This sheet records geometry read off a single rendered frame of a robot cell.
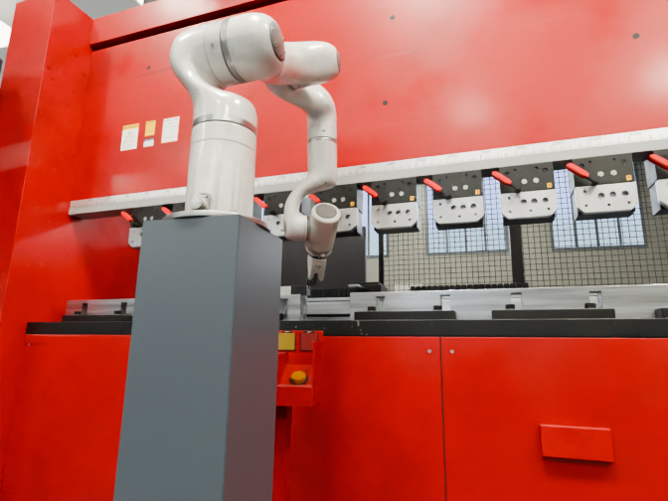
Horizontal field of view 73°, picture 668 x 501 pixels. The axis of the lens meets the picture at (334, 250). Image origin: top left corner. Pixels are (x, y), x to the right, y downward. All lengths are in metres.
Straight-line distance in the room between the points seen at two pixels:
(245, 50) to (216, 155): 0.21
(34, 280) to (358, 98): 1.45
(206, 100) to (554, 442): 1.07
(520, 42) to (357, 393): 1.20
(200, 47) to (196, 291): 0.47
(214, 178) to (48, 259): 1.45
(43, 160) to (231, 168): 1.49
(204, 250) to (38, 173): 1.52
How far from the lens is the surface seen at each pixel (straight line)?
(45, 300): 2.17
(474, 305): 1.39
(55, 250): 2.20
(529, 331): 1.27
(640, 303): 1.44
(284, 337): 1.26
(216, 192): 0.80
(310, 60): 1.23
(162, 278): 0.77
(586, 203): 1.45
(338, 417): 1.35
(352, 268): 2.03
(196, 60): 0.96
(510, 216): 1.42
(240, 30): 0.92
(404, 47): 1.73
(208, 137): 0.84
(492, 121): 1.54
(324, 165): 1.33
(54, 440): 1.98
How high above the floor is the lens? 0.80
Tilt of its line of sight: 12 degrees up
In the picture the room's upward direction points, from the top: 1 degrees clockwise
